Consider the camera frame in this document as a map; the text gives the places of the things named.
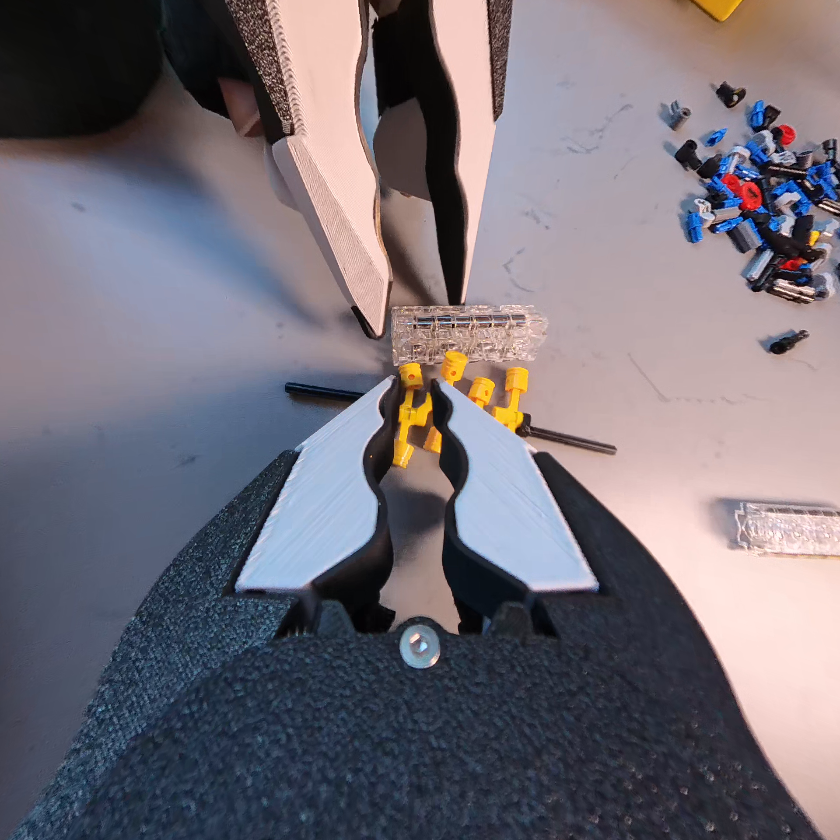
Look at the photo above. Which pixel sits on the pile of mixed coloured connectors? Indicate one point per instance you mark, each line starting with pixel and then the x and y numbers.
pixel 768 210

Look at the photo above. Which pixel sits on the black angled connector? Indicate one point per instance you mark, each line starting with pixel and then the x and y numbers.
pixel 730 95

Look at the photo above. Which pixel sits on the black axle connector pin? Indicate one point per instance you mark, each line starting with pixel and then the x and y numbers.
pixel 787 342

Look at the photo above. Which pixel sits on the person's left hand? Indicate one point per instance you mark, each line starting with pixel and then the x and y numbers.
pixel 241 105

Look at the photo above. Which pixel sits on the clear plastic engine block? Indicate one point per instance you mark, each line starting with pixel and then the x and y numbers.
pixel 787 528
pixel 469 334

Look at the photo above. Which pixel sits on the grey angled connector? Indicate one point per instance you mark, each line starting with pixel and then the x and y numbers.
pixel 679 116

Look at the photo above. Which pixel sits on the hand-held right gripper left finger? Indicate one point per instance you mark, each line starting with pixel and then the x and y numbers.
pixel 315 518

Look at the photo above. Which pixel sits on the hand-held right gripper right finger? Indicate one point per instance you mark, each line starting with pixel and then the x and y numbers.
pixel 518 518

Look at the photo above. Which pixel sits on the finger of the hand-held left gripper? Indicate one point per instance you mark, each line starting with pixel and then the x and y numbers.
pixel 328 131
pixel 472 98

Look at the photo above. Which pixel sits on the yellow storage bin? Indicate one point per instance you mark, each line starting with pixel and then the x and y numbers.
pixel 718 8

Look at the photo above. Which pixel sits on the yellow piston crankshaft assembly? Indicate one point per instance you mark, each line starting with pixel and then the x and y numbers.
pixel 516 380

